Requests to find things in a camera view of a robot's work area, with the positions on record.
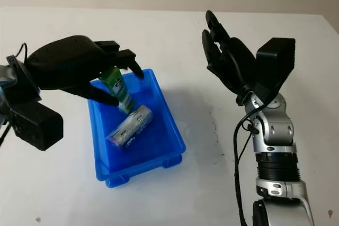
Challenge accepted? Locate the blue plastic tray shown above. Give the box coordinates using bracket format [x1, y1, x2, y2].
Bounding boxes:
[88, 68, 187, 189]

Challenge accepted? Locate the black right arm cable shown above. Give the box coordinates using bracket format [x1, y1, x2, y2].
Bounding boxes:
[232, 95, 265, 226]

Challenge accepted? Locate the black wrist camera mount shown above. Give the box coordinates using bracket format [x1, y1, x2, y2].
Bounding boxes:
[6, 56, 65, 152]
[255, 37, 296, 105]

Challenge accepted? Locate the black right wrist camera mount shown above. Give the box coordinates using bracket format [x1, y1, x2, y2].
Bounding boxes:
[255, 37, 296, 105]

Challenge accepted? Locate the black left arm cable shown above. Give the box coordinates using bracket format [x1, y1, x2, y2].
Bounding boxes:
[5, 42, 29, 64]

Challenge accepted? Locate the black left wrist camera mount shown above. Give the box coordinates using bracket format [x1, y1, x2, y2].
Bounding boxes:
[6, 56, 65, 152]

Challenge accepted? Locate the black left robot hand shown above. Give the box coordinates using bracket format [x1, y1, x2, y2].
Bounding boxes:
[24, 34, 145, 106]

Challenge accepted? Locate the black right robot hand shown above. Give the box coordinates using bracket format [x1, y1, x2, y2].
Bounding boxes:
[201, 10, 262, 103]

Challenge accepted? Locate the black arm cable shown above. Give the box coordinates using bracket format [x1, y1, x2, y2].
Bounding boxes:
[232, 95, 265, 226]
[5, 42, 29, 64]

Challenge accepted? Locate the green and white carton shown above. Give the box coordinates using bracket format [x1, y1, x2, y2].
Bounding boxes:
[99, 66, 135, 113]

